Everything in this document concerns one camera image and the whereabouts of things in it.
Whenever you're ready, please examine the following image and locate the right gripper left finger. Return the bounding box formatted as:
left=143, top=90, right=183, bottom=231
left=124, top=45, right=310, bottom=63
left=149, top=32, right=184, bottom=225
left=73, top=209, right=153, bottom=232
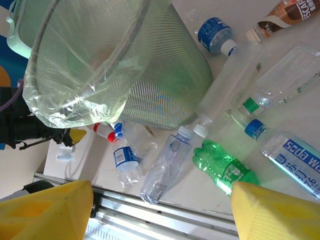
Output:
left=0, top=179, right=95, bottom=240

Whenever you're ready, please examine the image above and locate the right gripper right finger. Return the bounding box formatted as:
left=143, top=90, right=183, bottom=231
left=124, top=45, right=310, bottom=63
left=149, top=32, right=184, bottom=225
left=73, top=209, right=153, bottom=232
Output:
left=229, top=181, right=320, bottom=240

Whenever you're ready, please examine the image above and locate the small red capped white bottle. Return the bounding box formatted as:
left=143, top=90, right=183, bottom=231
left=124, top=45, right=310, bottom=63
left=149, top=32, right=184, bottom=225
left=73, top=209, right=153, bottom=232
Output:
left=92, top=122, right=119, bottom=144

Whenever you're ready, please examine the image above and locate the small crushed blue label bottle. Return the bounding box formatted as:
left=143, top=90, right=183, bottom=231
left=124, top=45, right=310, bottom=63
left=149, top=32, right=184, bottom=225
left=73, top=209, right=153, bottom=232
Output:
left=112, top=139, right=143, bottom=188

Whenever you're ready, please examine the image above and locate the soda water bottle blue cap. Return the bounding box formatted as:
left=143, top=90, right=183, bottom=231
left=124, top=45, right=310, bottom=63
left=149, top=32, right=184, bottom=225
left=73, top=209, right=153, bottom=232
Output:
left=244, top=118, right=320, bottom=201

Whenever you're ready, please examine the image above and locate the wide clear plastic bottle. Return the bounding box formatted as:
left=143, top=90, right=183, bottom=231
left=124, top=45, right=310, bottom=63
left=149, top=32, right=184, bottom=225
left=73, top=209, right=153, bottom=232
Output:
left=109, top=121, right=159, bottom=163

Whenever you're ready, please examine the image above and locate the green plastic bottle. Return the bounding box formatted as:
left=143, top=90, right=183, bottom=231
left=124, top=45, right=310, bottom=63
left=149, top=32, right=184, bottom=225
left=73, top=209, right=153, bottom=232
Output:
left=191, top=138, right=262, bottom=198

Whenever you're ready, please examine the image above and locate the crushed clear bluish bottle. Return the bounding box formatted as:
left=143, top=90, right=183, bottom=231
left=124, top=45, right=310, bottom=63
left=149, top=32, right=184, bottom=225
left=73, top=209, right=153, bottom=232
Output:
left=139, top=125, right=195, bottom=205

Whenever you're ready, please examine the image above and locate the square clear bottle green label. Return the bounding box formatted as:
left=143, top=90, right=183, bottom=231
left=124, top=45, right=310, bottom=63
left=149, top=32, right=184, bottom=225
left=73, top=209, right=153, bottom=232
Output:
left=231, top=42, right=320, bottom=128

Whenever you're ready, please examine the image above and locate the tall slim clear bottle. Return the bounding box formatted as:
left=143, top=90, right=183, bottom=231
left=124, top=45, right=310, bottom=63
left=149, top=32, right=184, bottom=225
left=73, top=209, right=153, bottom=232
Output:
left=192, top=39, right=270, bottom=138

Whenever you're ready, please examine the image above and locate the blue label water bottle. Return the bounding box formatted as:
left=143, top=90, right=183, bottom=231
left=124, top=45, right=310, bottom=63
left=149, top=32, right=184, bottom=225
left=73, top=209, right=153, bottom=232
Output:
left=197, top=16, right=238, bottom=57

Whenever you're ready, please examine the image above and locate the brown coffee plastic bottle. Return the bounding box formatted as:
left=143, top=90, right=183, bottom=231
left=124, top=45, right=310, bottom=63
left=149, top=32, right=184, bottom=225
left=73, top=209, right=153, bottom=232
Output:
left=245, top=0, right=320, bottom=43

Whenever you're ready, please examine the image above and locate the clear green bin liner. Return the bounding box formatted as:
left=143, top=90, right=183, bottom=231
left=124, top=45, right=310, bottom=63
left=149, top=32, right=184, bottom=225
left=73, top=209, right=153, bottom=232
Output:
left=22, top=0, right=173, bottom=130

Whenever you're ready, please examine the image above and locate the clear plastic trash bin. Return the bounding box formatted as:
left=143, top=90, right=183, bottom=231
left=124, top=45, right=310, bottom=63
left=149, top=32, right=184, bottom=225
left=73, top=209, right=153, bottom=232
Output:
left=23, top=0, right=215, bottom=131

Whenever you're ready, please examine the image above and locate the clear plastic packet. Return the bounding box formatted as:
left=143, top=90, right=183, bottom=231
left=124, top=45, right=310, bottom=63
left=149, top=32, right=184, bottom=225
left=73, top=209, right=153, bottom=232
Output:
left=55, top=146, right=75, bottom=162

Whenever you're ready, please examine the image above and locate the mint green carry case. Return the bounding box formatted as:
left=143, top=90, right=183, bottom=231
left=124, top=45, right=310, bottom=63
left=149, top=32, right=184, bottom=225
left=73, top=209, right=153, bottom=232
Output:
left=6, top=0, right=35, bottom=60

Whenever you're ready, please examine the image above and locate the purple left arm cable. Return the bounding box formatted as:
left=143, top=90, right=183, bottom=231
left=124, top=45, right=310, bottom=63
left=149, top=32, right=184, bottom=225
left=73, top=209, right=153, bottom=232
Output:
left=0, top=78, right=25, bottom=113

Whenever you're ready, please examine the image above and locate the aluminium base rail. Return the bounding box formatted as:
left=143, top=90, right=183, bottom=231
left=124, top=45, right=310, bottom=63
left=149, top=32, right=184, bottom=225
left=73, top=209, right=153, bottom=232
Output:
left=33, top=171, right=238, bottom=240

